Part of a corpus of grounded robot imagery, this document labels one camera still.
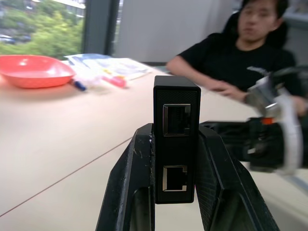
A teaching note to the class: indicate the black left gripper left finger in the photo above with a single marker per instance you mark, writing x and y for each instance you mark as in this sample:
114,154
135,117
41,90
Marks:
127,173

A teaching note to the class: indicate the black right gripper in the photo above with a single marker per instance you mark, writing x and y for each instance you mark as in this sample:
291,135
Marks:
267,146

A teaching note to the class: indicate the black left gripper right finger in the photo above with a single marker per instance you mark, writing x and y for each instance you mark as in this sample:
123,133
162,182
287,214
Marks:
223,183

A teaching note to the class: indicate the small black network box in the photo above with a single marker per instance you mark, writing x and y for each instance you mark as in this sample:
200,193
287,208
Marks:
176,149

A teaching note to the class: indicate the person's bare hand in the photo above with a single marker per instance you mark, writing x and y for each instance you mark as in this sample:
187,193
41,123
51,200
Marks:
228,90

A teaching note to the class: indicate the person in black shirt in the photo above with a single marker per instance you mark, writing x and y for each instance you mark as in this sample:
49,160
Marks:
231,57

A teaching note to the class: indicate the pink packet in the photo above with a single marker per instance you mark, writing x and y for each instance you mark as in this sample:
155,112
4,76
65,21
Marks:
115,80

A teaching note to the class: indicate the blue marker pen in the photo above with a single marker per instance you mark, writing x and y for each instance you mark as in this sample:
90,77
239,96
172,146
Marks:
80,85

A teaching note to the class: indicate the clear plastic bag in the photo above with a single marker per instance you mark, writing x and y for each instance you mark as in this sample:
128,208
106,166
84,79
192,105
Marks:
87,78

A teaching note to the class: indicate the clear plastic bags with items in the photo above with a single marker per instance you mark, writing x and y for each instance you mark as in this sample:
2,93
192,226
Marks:
115,66

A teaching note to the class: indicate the red plastic bowl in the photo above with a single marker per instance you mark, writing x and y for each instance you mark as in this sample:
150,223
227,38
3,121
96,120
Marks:
36,71

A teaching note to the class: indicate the dark window frame post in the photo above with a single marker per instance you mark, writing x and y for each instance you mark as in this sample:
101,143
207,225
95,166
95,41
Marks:
101,26

